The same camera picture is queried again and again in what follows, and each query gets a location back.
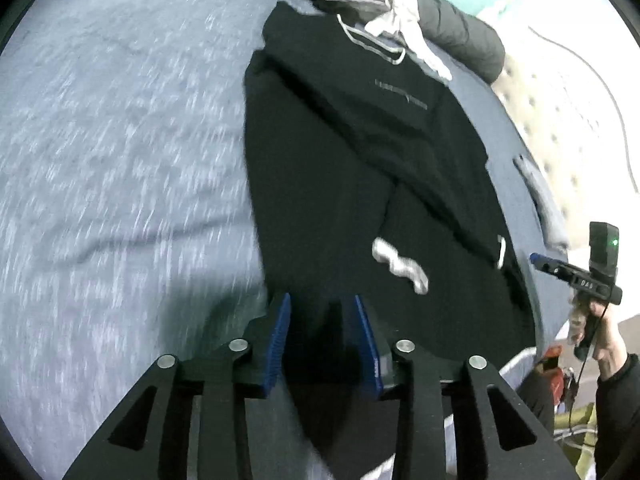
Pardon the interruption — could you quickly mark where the folded grey garment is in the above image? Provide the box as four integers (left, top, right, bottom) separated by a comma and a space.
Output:
514, 154, 571, 250

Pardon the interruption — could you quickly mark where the white crumpled shirt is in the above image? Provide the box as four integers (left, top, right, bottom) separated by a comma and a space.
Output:
365, 0, 453, 81

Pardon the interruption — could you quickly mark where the black sweater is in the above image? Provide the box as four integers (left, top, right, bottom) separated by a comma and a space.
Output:
242, 0, 551, 466

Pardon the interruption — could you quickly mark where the person's right forearm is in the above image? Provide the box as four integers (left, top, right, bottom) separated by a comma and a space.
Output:
595, 352, 640, 480

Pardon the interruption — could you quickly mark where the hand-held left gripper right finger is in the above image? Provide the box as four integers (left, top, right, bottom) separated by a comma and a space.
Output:
345, 294, 581, 480

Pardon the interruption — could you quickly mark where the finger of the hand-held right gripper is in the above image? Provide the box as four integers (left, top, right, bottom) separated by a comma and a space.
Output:
530, 252, 575, 282

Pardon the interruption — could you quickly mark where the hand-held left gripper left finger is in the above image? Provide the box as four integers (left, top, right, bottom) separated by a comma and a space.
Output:
62, 292, 293, 480

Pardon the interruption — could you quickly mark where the dark grey rolled duvet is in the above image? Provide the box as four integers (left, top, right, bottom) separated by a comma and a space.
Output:
410, 0, 506, 83

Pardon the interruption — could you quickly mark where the bed with blue sheet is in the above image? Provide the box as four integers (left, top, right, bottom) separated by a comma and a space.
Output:
0, 0, 571, 480

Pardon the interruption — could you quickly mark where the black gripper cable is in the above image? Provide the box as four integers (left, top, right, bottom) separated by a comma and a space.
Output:
574, 302, 612, 413

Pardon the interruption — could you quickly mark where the person's right hand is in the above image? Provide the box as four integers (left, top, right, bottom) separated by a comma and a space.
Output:
569, 294, 629, 382

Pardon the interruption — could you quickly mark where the cream tufted headboard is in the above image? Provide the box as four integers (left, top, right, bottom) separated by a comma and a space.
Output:
492, 25, 637, 321

